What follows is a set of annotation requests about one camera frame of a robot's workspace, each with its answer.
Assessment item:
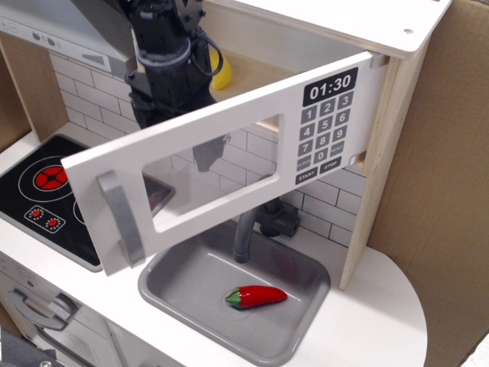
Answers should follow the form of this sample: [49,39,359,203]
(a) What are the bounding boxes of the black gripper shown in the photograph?
[125,45,230,172]

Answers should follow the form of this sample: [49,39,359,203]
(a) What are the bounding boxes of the grey microwave door handle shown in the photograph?
[97,171,145,267]

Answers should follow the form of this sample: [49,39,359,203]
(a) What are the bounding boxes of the white toy microwave door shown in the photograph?
[62,51,385,275]

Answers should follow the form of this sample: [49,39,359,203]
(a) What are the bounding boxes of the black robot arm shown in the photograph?
[120,1,224,128]

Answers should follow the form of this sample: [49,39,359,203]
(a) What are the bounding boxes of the wooden microwave cabinet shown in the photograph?
[129,0,452,292]

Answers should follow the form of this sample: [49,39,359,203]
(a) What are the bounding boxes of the yellow toy banana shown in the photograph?
[210,50,232,90]

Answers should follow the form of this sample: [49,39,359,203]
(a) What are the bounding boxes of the grey toy faucet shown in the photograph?
[233,198,300,264]

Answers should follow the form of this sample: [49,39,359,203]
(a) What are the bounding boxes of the grey toy sink basin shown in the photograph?
[138,220,330,366]

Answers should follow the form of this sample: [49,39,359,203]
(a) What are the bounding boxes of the red toy chili pepper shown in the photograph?
[225,285,288,308]

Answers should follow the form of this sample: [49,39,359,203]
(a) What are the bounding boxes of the grey range hood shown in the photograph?
[1,0,137,78]

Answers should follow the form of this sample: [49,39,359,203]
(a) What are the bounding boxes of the black toy stovetop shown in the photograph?
[0,134,176,273]

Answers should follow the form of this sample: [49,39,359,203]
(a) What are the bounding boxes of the white toy oven front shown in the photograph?
[0,252,127,367]

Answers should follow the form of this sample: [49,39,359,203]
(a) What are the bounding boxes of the brown cardboard panel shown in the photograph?
[368,1,488,366]

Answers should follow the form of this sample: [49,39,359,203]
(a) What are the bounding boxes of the grey oven door handle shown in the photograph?
[8,289,79,331]

